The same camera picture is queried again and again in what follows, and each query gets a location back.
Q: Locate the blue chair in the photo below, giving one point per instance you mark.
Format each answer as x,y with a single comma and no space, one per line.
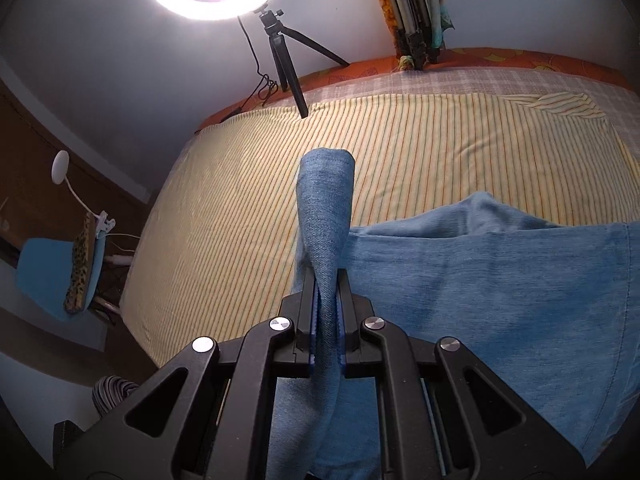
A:
44,272

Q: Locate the pink plaid blanket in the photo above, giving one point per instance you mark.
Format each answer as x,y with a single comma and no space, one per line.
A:
621,106

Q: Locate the white power strip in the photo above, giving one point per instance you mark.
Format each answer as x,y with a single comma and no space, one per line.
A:
119,260

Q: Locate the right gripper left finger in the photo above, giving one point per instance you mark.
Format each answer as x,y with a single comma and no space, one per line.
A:
206,414

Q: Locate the black white striped fabric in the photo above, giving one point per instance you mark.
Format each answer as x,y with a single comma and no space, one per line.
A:
109,392

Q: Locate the yellow striped sheet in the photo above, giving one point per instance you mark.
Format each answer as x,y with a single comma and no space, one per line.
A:
217,252

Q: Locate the leopard print cushion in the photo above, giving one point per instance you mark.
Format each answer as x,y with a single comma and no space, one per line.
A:
82,262

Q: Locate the colourful floral cloth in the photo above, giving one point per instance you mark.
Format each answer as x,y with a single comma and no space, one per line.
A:
437,21

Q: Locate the folded silver tripod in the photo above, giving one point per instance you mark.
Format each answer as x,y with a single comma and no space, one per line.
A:
409,30

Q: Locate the light blue denim pants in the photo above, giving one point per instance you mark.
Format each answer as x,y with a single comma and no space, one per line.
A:
552,310

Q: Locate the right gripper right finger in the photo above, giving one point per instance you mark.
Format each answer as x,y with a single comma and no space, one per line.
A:
442,412

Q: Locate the black mini tripod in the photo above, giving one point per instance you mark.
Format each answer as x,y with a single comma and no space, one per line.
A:
277,32

